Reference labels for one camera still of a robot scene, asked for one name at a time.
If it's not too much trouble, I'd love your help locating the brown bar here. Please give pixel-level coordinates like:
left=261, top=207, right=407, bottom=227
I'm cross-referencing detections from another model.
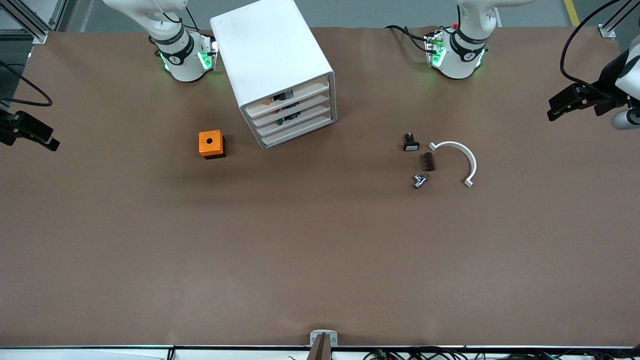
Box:
left=306, top=333, right=332, bottom=360

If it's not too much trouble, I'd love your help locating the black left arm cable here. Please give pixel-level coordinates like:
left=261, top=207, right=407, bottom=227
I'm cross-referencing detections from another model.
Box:
left=559, top=0, right=624, bottom=92

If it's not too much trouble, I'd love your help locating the aluminium frame profile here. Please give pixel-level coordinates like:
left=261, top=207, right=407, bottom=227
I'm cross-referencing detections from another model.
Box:
left=0, top=0, right=69, bottom=45
left=598, top=0, right=640, bottom=39

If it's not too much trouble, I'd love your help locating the white curved bracket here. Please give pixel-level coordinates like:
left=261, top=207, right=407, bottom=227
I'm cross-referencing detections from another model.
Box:
left=428, top=141, right=478, bottom=189

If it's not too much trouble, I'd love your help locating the orange button enclosure box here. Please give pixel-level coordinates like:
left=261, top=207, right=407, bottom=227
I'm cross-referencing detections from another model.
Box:
left=198, top=130, right=226, bottom=160

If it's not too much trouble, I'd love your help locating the black base cable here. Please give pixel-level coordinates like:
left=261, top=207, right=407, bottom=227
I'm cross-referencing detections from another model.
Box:
left=385, top=24, right=432, bottom=53

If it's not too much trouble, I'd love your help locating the white table edge rail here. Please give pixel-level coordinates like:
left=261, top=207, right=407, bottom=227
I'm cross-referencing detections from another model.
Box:
left=0, top=345, right=640, bottom=360

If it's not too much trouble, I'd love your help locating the black cable bundle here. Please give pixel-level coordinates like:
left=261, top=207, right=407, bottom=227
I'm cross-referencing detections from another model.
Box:
left=287, top=347, right=640, bottom=360

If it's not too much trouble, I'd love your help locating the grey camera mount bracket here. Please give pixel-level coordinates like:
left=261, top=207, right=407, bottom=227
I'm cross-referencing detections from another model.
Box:
left=309, top=329, right=339, bottom=348

